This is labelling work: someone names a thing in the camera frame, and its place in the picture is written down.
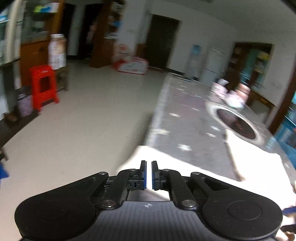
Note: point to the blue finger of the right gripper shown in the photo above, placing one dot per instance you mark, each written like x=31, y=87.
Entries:
x=289, y=228
x=289, y=211

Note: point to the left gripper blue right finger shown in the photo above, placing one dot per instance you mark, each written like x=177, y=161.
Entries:
x=172, y=182

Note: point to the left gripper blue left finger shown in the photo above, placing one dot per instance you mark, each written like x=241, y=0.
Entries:
x=117, y=188

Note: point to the cream white garment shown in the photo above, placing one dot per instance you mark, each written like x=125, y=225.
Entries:
x=223, y=155

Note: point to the round induction cooktop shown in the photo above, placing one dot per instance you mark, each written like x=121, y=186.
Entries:
x=234, y=121

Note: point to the pink tissue box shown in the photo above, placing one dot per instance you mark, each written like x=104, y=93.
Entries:
x=219, y=88

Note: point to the wet wipes pack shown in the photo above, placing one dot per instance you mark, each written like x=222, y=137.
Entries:
x=233, y=100

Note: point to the water dispenser with bottle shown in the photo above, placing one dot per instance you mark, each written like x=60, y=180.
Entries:
x=194, y=62

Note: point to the pink thermos bottle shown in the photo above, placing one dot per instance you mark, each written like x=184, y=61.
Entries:
x=243, y=92

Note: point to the dark wooden side table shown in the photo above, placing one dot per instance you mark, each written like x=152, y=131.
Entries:
x=260, y=105

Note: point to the white refrigerator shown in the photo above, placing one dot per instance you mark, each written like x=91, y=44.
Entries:
x=212, y=66

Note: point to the red plastic stool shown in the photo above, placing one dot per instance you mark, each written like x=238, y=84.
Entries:
x=44, y=86

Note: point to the purple patterned bin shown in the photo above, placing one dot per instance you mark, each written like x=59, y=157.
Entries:
x=24, y=104

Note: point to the blue star shaped stool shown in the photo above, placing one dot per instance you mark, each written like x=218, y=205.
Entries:
x=3, y=172

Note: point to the dark wooden display cabinet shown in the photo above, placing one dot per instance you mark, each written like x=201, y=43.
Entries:
x=248, y=64

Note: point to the printed paper bag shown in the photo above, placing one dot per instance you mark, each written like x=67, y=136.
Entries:
x=57, y=51

